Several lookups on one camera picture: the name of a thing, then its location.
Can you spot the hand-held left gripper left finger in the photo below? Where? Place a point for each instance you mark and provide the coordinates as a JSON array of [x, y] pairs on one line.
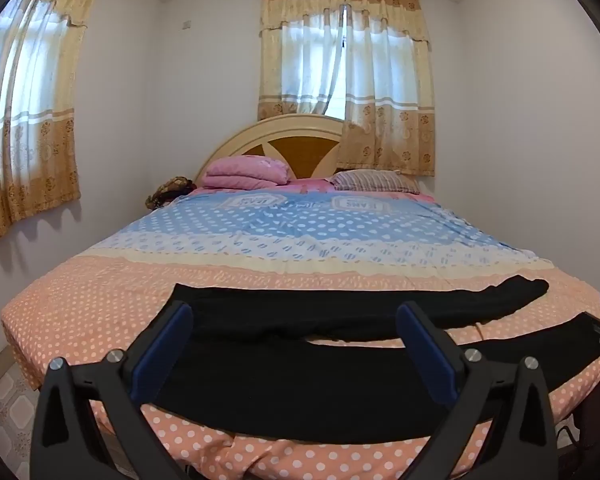
[[164, 347]]

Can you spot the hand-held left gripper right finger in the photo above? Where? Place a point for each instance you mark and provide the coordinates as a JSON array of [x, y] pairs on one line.
[[427, 347]]

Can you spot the black pants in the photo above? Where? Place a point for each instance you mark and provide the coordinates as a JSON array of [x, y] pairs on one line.
[[330, 380]]

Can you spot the bed with polka dot sheet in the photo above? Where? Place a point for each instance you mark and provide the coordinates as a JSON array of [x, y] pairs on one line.
[[260, 240]]

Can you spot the brown patterned bag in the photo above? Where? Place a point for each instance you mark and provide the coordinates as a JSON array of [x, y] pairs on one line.
[[167, 191]]

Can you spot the striped pillow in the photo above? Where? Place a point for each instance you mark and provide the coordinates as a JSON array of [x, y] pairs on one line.
[[375, 181]]

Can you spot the pink folded blanket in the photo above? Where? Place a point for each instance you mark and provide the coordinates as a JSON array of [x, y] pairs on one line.
[[245, 172]]

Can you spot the cream wooden headboard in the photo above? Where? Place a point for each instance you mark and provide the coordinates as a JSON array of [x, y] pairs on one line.
[[290, 147]]

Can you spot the beige floral curtain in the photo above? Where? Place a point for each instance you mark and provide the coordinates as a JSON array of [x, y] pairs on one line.
[[25, 110], [390, 90]]

